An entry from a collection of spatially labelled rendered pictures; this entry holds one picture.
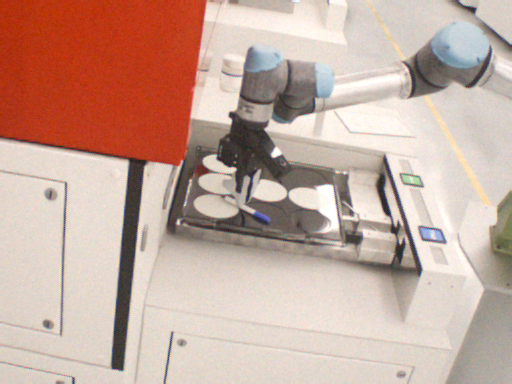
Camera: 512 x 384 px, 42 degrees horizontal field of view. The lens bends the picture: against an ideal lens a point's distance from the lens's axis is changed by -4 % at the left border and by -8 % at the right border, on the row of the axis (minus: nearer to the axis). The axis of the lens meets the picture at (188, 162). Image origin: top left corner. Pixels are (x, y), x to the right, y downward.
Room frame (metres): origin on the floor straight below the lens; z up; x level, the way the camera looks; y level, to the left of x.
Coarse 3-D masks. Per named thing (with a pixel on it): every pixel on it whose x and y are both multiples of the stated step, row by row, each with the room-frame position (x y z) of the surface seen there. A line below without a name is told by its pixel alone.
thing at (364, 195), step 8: (352, 184) 1.61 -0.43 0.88; (360, 184) 1.61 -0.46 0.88; (352, 192) 1.56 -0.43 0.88; (360, 192) 1.57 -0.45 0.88; (368, 192) 1.57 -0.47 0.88; (376, 192) 1.58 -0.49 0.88; (352, 200) 1.52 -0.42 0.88; (360, 200) 1.52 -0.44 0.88; (368, 200) 1.53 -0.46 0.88; (376, 200) 1.54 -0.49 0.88; (352, 208) 1.48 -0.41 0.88; (360, 208) 1.48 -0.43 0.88; (368, 208) 1.49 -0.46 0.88; (376, 208) 1.49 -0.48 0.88; (352, 216) 1.46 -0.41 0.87; (352, 224) 1.43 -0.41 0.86; (360, 248) 1.30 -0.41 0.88; (360, 256) 1.29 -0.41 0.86; (368, 256) 1.29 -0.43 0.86; (376, 256) 1.29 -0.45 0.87; (384, 256) 1.29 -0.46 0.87; (392, 256) 1.29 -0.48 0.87
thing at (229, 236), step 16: (176, 224) 1.35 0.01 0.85; (192, 224) 1.35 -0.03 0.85; (224, 240) 1.34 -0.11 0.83; (240, 240) 1.34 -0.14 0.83; (256, 240) 1.34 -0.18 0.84; (272, 240) 1.33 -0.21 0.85; (288, 240) 1.34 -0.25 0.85; (320, 256) 1.33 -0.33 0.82; (336, 256) 1.33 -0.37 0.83; (352, 256) 1.33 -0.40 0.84
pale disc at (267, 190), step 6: (264, 180) 1.52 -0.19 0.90; (258, 186) 1.48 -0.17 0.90; (264, 186) 1.49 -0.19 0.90; (270, 186) 1.49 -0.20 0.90; (276, 186) 1.49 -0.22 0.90; (258, 192) 1.45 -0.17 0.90; (264, 192) 1.46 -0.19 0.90; (270, 192) 1.46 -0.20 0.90; (276, 192) 1.46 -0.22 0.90; (282, 192) 1.47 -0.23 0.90; (264, 198) 1.43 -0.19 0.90; (270, 198) 1.43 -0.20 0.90; (276, 198) 1.44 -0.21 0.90; (282, 198) 1.44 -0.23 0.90
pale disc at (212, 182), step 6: (210, 174) 1.51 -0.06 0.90; (216, 174) 1.52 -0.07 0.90; (222, 174) 1.52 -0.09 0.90; (204, 180) 1.48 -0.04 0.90; (210, 180) 1.48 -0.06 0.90; (216, 180) 1.48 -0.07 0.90; (222, 180) 1.49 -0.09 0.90; (204, 186) 1.45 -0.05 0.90; (210, 186) 1.45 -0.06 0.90; (216, 186) 1.45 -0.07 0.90; (222, 186) 1.46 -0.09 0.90; (216, 192) 1.43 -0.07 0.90; (222, 192) 1.43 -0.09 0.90; (228, 192) 1.43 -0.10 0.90
